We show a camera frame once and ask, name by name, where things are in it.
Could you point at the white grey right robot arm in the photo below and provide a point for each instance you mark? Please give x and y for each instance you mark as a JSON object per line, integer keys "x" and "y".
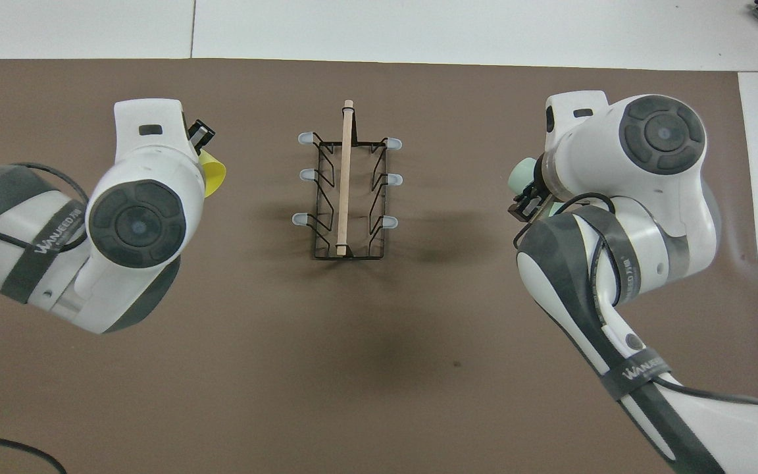
{"x": 655, "y": 217}

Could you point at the yellow plastic cup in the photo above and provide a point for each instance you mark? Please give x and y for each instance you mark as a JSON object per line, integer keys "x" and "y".
{"x": 214, "y": 172}

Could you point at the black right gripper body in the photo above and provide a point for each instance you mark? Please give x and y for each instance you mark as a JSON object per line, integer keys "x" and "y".
{"x": 540, "y": 178}

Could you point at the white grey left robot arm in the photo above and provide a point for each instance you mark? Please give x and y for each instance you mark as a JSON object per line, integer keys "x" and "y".
{"x": 149, "y": 171}

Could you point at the large brown table mat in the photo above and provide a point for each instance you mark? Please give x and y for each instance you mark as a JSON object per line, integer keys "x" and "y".
{"x": 353, "y": 368}

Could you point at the pale green plastic cup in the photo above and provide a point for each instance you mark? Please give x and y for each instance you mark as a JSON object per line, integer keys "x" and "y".
{"x": 522, "y": 176}

